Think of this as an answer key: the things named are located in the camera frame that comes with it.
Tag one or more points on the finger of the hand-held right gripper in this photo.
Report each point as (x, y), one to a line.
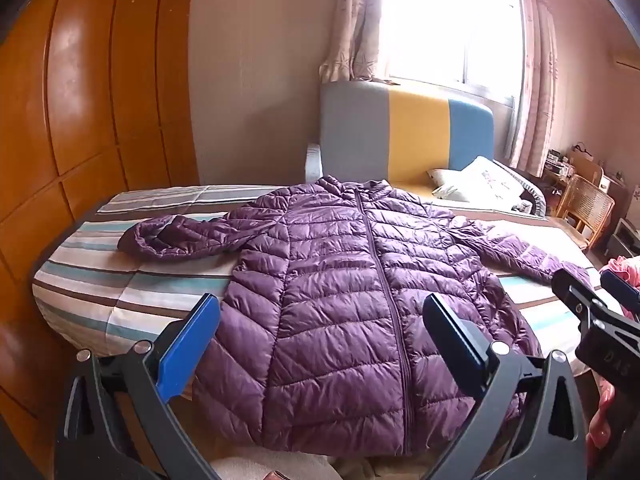
(575, 292)
(621, 290)

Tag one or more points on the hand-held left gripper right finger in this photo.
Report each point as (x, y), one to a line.
(454, 341)

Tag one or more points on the pink patterned curtain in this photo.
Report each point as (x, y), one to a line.
(537, 85)
(355, 20)

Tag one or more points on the plain white pillow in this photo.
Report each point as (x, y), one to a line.
(442, 177)

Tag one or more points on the pink cloth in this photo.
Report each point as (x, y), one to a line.
(607, 425)

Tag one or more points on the grey padded bed rail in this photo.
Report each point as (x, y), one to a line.
(312, 160)
(532, 192)

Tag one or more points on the cluttered wooden desk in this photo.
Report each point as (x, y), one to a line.
(590, 162)

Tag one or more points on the wooden wardrobe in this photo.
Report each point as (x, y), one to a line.
(100, 110)

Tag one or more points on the grey yellow blue headboard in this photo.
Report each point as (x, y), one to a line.
(415, 135)

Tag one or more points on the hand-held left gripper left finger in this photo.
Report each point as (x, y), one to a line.
(189, 347)

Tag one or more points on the beige cloth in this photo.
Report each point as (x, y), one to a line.
(270, 467)

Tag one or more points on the purple quilted down jacket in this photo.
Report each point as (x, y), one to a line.
(325, 285)

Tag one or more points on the rattan chair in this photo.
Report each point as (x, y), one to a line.
(585, 205)

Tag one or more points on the bed with striped sheet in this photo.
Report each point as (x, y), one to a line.
(125, 285)

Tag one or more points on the window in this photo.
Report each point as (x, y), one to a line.
(450, 20)

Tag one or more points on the white storage box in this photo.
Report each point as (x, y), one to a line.
(622, 240)

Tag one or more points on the white printed pillow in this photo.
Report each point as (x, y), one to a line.
(487, 180)

